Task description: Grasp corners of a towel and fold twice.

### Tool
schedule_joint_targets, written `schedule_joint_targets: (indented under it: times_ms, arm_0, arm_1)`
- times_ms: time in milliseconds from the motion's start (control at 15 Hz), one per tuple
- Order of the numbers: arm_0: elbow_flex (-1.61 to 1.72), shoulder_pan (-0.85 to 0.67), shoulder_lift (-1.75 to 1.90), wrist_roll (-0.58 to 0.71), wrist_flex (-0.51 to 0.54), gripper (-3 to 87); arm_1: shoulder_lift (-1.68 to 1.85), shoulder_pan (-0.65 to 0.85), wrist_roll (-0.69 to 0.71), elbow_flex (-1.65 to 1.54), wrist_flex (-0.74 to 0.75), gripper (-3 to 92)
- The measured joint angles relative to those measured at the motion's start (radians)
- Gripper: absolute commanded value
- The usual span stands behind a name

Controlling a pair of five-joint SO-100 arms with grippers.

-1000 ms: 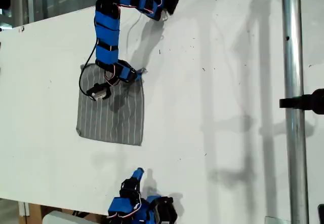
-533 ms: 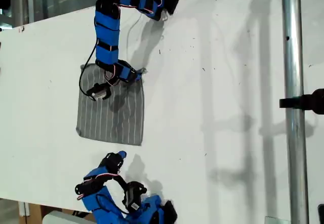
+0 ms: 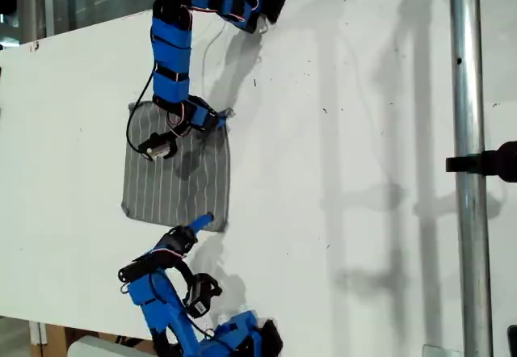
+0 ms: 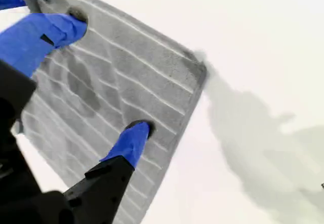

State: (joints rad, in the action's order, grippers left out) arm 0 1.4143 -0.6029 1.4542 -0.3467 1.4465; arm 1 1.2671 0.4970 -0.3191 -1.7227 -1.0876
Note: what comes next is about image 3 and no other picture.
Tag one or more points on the grey striped towel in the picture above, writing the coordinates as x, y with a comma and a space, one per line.
157, 187

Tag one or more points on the white box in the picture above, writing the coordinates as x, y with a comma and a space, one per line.
97, 349

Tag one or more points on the wooden table leg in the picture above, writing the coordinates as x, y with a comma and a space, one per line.
54, 341

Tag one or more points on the black clamp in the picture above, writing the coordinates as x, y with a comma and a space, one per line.
484, 163

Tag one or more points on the black flat device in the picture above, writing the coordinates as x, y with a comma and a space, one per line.
513, 343

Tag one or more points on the black curved camera stalk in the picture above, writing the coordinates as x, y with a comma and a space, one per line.
186, 272

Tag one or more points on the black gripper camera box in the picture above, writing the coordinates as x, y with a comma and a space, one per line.
159, 147
202, 294

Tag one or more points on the steel post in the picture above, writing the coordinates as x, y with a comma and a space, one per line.
468, 211

